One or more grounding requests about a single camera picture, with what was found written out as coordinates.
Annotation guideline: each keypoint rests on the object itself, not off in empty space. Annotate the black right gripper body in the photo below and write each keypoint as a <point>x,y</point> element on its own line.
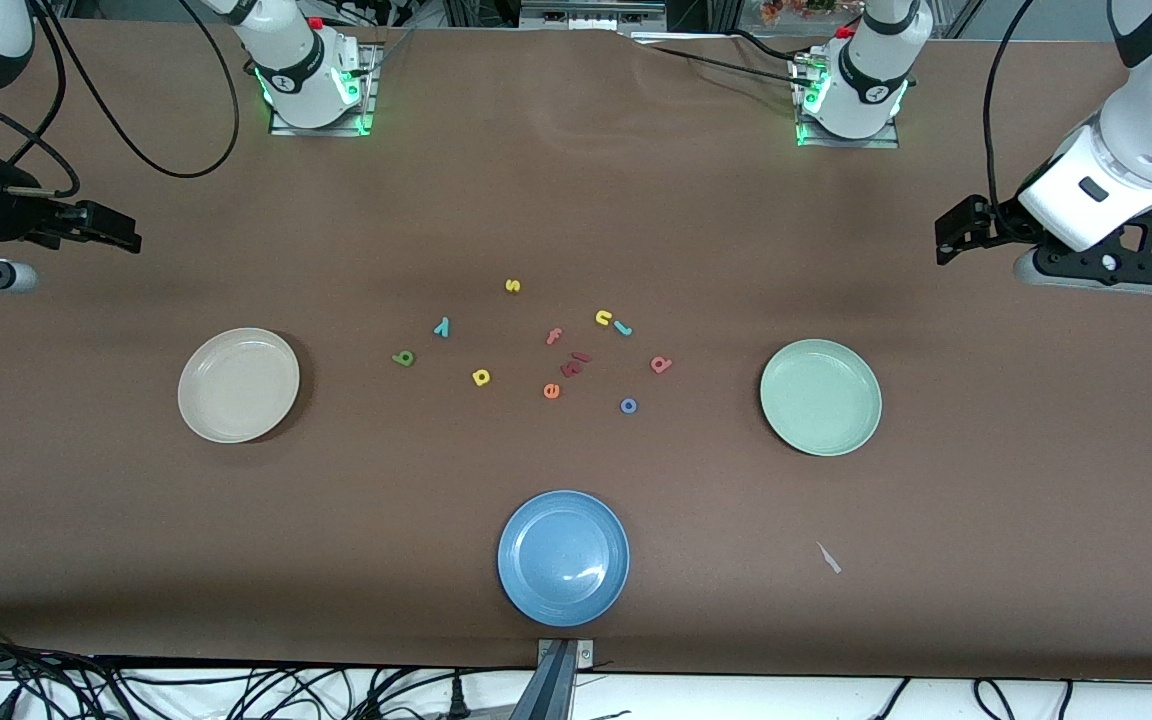
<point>18,219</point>

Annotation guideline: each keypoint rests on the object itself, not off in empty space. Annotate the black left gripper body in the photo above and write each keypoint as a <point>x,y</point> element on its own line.
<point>994,222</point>

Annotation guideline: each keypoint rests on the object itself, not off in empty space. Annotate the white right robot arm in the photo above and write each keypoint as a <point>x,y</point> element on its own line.
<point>296,60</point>

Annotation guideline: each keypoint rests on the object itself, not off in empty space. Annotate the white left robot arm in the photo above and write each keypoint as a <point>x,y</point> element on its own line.
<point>1146,120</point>

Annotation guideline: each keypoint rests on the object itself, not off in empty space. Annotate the beige brown plate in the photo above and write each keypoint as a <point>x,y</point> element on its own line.
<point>238,385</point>

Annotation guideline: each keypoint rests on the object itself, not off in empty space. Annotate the pale green plate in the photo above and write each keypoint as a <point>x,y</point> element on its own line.
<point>821,397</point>

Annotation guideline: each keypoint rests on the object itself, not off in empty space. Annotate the orange artificial flowers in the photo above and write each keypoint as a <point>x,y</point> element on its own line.
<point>806,10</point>

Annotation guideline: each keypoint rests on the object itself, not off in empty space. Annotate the brown table mat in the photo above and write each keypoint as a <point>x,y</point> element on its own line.
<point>136,550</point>

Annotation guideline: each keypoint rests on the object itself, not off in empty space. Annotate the small white paper scrap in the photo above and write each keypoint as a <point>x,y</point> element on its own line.
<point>828,558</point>

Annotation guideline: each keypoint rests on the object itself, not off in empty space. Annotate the dark red foam letter k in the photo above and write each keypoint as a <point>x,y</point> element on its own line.
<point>574,363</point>

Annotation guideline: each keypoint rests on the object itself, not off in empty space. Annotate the blue plate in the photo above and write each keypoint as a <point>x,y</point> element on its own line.
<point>563,558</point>

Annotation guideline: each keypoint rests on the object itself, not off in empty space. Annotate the black power plug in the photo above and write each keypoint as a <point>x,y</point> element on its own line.
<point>456,695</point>

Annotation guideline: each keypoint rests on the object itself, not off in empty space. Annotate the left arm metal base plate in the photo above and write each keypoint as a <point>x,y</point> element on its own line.
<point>876,143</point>

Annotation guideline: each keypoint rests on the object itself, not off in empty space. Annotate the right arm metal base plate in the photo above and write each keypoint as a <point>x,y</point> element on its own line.
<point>372,100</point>

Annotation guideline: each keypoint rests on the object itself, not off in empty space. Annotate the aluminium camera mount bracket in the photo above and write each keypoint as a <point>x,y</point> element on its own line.
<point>556,680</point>

